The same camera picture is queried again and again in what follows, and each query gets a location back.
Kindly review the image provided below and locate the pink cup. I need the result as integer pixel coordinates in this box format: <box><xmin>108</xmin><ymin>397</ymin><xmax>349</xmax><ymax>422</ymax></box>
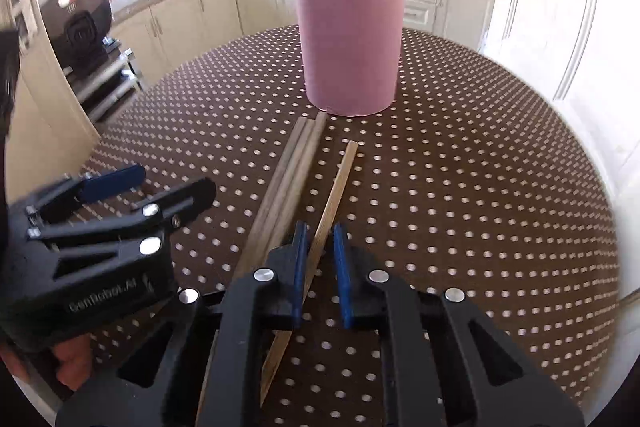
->
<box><xmin>294</xmin><ymin>0</ymin><xmax>405</xmax><ymax>118</ymax></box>

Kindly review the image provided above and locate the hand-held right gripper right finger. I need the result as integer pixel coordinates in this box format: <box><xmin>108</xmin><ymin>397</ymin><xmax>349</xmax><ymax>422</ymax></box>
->
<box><xmin>332</xmin><ymin>222</ymin><xmax>586</xmax><ymax>427</ymax></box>

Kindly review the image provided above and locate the wooden chopstick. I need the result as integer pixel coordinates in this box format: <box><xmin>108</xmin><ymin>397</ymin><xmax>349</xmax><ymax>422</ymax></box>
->
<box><xmin>260</xmin><ymin>111</ymin><xmax>329</xmax><ymax>268</ymax></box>
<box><xmin>245</xmin><ymin>121</ymin><xmax>317</xmax><ymax>278</ymax></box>
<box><xmin>231</xmin><ymin>117</ymin><xmax>307</xmax><ymax>280</ymax></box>
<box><xmin>259</xmin><ymin>140</ymin><xmax>359</xmax><ymax>410</ymax></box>

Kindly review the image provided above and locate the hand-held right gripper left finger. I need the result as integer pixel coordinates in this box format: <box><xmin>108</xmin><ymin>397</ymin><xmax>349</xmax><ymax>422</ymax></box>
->
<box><xmin>55</xmin><ymin>221</ymin><xmax>310</xmax><ymax>427</ymax></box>

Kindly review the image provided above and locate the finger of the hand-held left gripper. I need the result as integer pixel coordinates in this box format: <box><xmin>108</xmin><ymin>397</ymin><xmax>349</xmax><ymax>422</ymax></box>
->
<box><xmin>25</xmin><ymin>178</ymin><xmax>218</xmax><ymax>280</ymax></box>
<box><xmin>22</xmin><ymin>163</ymin><xmax>147</xmax><ymax>220</ymax></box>

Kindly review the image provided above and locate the brown dotted tablecloth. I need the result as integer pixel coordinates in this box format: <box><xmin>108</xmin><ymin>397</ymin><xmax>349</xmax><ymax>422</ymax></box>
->
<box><xmin>65</xmin><ymin>24</ymin><xmax>623</xmax><ymax>427</ymax></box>

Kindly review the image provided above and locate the white door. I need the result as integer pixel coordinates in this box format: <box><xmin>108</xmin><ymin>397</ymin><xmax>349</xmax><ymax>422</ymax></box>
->
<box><xmin>480</xmin><ymin>0</ymin><xmax>640</xmax><ymax>308</ymax></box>

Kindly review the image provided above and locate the person's left hand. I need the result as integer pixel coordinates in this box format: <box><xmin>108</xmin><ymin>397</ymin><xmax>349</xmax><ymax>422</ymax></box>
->
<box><xmin>0</xmin><ymin>334</ymin><xmax>96</xmax><ymax>393</ymax></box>

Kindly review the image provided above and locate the cream base cabinet run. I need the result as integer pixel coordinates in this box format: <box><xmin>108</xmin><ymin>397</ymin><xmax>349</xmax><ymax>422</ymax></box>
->
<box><xmin>107</xmin><ymin>0</ymin><xmax>498</xmax><ymax>98</ymax></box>

